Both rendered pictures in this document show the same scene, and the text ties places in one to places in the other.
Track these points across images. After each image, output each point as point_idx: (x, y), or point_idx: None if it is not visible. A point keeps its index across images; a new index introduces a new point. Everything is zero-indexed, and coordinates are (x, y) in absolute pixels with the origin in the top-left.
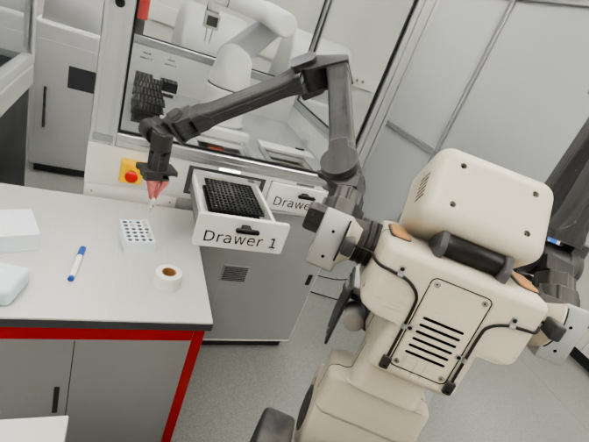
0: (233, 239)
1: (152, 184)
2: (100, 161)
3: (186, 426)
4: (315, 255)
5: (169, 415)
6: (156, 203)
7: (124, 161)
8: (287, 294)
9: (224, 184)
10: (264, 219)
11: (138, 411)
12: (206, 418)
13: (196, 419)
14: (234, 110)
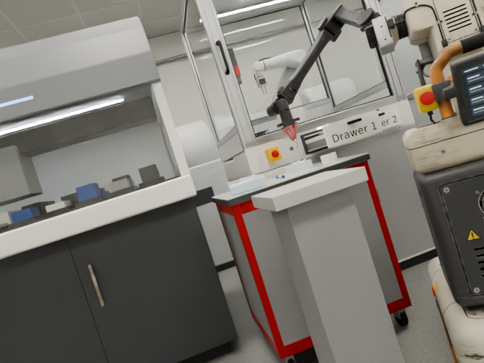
0: (350, 134)
1: (291, 127)
2: (255, 159)
3: (413, 302)
4: (382, 41)
5: (386, 242)
6: None
7: (266, 149)
8: (418, 198)
9: None
10: None
11: None
12: (424, 294)
13: (418, 297)
14: (306, 66)
